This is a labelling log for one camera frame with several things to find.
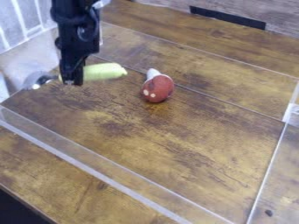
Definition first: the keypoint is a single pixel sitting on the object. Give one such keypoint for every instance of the clear acrylic right barrier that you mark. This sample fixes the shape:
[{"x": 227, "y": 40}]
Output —
[{"x": 277, "y": 203}]

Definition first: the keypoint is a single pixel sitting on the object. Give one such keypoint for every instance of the red toy mushroom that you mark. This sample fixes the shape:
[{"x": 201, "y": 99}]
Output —
[{"x": 158, "y": 87}]

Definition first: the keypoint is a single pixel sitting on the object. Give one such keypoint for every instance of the clear acrylic front barrier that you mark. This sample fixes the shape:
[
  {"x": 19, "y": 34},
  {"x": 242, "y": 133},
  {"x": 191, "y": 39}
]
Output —
[{"x": 154, "y": 195}]

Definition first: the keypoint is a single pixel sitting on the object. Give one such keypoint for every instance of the black strip on table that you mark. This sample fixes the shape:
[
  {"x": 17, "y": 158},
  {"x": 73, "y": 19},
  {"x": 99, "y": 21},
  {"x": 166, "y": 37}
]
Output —
[{"x": 229, "y": 18}]

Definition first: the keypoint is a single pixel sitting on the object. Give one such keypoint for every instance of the clear acrylic barrier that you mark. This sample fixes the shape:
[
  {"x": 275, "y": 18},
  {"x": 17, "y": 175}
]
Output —
[
  {"x": 277, "y": 203},
  {"x": 154, "y": 195}
]

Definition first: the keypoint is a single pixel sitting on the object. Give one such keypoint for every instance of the green handled metal spoon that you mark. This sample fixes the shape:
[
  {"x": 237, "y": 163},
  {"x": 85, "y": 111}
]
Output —
[{"x": 97, "y": 72}]

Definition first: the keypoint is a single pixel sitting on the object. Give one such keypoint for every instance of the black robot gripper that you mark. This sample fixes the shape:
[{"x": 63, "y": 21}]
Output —
[{"x": 77, "y": 17}]

